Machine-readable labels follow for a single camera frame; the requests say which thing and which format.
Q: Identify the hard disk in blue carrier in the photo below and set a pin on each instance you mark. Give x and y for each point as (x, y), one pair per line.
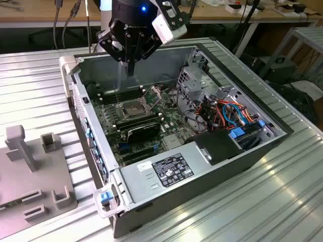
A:
(238, 132)

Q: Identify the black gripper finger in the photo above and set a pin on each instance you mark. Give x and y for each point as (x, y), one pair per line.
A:
(150, 46)
(111, 43)

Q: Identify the black power supply label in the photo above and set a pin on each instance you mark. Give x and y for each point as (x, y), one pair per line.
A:
(172, 170)

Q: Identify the brown cardboard item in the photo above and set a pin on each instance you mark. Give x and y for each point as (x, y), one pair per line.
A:
(283, 9)

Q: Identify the open black PC case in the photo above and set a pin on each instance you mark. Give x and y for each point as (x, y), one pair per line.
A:
(202, 196)

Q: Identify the black expansion slot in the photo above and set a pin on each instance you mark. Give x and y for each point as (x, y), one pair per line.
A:
(137, 158)
(138, 152)

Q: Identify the black graphics card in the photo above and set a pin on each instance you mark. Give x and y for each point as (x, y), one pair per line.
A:
(143, 132)

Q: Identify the silver chipset heatsink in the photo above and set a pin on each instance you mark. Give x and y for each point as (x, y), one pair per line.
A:
(172, 141)

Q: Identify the green motherboard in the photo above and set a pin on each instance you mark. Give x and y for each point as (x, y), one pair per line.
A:
(171, 118)

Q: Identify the grey metal shelf frame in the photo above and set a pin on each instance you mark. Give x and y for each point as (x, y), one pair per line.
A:
(306, 32)

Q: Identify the perforated metal drive cage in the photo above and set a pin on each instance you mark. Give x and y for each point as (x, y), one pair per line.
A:
(193, 88)

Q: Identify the wooden desk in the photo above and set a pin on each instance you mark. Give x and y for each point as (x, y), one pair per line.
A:
(214, 13)
(32, 12)

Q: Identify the black RAM slot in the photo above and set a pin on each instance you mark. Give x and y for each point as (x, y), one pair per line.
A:
(119, 90)
(137, 119)
(131, 124)
(122, 96)
(124, 99)
(121, 93)

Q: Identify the green RAM stick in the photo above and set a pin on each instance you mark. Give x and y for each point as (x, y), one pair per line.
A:
(10, 204)

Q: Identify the small white sticker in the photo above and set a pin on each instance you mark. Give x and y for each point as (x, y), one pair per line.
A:
(142, 167)

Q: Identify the CPU socket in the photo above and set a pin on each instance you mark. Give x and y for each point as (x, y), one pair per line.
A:
(132, 110)

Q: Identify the black plastic shroud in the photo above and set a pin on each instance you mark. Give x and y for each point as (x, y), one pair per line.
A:
(217, 146)

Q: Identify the grey parts rack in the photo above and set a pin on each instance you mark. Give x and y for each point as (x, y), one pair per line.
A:
(30, 181)

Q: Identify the clear bezel with blue latch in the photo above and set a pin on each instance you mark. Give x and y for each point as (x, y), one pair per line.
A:
(106, 197)

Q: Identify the silver power supply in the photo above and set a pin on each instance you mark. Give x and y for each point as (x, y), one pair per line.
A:
(136, 181)

